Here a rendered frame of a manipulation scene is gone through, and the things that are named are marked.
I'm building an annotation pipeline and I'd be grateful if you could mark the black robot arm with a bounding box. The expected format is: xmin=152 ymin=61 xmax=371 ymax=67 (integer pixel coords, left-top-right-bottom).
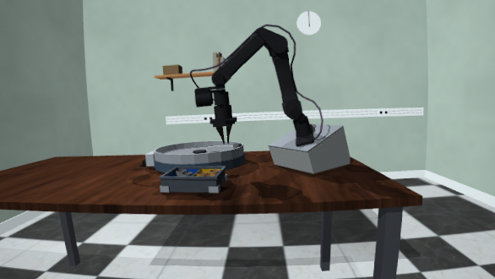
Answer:
xmin=194 ymin=27 xmax=314 ymax=146

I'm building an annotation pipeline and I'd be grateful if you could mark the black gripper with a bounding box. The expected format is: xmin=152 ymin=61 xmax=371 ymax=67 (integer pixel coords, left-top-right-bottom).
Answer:
xmin=210 ymin=104 xmax=237 ymax=144

